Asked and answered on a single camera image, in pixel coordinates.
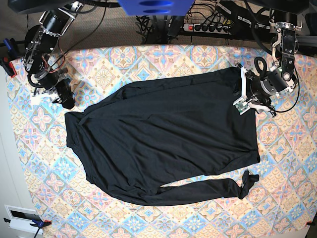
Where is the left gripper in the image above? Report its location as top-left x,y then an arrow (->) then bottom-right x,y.
233,63 -> 298,115

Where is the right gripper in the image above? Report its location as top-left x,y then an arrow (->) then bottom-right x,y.
30,77 -> 75,110

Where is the black t-shirt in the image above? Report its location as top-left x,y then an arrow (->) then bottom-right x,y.
65,67 -> 261,206

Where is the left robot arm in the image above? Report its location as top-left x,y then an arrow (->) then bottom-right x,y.
233,22 -> 300,116

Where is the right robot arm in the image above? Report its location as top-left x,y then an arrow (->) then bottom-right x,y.
23,1 -> 83,110

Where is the red blue clamp top left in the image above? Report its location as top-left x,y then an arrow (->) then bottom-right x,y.
0,38 -> 17,78

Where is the white power strip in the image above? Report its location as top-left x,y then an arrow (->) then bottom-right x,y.
183,23 -> 239,35

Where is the patterned colourful tablecloth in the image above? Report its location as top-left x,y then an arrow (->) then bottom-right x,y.
0,45 -> 317,238

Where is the blue clamp bottom left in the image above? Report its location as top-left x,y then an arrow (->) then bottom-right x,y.
3,218 -> 52,229

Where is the black clamp bottom right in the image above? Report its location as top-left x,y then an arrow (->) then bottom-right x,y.
306,221 -> 316,226

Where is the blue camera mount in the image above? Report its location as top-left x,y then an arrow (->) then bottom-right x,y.
117,0 -> 194,16

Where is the white wall vent box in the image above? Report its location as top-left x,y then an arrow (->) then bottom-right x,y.
4,205 -> 41,235

